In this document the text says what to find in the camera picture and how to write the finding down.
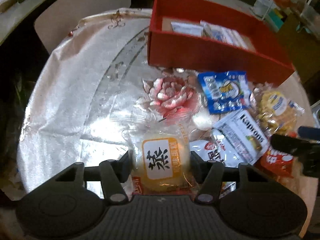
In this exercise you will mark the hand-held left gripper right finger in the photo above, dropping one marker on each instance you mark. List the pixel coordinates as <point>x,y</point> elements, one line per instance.
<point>195,166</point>

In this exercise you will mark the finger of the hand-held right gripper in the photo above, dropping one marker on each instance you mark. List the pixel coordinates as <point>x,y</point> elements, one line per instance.
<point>310,133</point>
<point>292,145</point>

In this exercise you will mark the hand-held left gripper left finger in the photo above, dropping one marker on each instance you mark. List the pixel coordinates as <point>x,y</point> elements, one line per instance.
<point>127,166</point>

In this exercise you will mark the red white snack packet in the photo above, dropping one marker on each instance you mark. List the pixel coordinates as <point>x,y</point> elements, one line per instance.
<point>207,150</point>

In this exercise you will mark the steamed cake packet orange label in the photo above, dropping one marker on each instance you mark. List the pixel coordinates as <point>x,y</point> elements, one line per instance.
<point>160,155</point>

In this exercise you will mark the yellow puffed snack packet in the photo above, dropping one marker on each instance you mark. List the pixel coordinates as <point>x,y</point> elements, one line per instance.
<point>273,110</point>

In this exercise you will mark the white packet black print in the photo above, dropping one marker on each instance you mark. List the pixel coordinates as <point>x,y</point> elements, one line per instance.
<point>240,137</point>

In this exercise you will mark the red cardboard box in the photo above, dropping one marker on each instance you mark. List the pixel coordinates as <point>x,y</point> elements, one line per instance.
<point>200,50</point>

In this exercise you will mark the blue snack packet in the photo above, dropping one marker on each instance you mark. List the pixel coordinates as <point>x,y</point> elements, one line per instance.
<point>223,92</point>

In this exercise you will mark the floral tablecloth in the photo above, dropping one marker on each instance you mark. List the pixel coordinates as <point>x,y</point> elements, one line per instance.
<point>82,92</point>

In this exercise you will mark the white blue striped packet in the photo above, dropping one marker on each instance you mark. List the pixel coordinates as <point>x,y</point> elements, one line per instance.
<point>225,35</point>

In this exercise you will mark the small white packet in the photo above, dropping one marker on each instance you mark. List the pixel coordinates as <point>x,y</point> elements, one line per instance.
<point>186,27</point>

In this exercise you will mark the beige chair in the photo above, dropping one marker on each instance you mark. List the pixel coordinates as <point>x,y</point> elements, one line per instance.
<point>57,30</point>

